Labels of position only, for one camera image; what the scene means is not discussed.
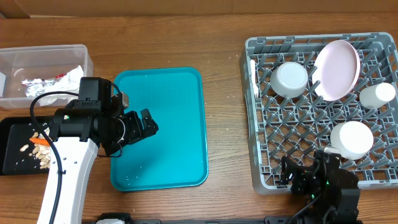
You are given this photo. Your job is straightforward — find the white napkin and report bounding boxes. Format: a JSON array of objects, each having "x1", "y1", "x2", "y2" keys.
[{"x1": 36, "y1": 65, "x2": 84, "y2": 96}]

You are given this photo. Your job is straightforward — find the silver red foil wrapper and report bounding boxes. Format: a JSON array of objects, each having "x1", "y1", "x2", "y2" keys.
[{"x1": 21, "y1": 73, "x2": 65, "y2": 97}]

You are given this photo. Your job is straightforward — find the teal serving tray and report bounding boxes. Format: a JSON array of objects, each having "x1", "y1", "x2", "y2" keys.
[{"x1": 110, "y1": 67, "x2": 209, "y2": 192}]

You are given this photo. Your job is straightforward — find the grey dishwasher rack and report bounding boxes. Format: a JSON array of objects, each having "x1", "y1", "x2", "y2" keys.
[{"x1": 240, "y1": 32, "x2": 397, "y2": 194}]

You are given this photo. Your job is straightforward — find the white plastic fork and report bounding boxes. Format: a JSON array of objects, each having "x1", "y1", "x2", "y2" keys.
[{"x1": 250, "y1": 59, "x2": 259, "y2": 98}]

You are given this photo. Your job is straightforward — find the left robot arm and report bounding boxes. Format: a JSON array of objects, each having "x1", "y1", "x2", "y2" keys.
[{"x1": 38, "y1": 77, "x2": 159, "y2": 223}]

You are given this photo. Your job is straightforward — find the orange carrot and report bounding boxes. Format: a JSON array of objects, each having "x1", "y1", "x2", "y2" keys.
[{"x1": 29, "y1": 138, "x2": 50, "y2": 147}]

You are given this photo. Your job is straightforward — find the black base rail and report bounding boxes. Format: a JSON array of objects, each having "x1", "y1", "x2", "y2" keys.
[{"x1": 89, "y1": 212, "x2": 304, "y2": 224}]

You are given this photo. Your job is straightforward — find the white bowl with peanuts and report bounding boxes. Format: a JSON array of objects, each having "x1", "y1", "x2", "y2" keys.
[{"x1": 330, "y1": 121, "x2": 374, "y2": 160}]

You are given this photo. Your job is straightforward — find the pile of peanuts and rice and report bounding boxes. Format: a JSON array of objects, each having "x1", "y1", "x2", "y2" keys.
[{"x1": 19, "y1": 123, "x2": 51, "y2": 169}]

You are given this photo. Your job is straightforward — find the black plastic waste bin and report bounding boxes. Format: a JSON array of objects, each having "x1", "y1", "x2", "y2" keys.
[{"x1": 1, "y1": 116, "x2": 49, "y2": 175}]

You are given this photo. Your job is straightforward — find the grey bowl with rice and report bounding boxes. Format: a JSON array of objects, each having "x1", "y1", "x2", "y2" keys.
[{"x1": 270, "y1": 62, "x2": 308, "y2": 98}]

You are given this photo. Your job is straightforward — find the clear plastic storage bin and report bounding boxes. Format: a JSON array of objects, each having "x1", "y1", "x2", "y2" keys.
[{"x1": 1, "y1": 44, "x2": 94, "y2": 109}]

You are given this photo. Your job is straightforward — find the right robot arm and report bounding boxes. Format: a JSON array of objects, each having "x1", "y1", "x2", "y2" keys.
[{"x1": 280, "y1": 151, "x2": 362, "y2": 223}]

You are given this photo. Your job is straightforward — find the white plastic cup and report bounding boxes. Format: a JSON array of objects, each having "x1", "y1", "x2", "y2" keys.
[{"x1": 359, "y1": 83, "x2": 396, "y2": 110}]

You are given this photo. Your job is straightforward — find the pink round plate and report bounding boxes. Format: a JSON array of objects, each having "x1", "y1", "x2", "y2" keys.
[{"x1": 312, "y1": 40, "x2": 360, "y2": 101}]

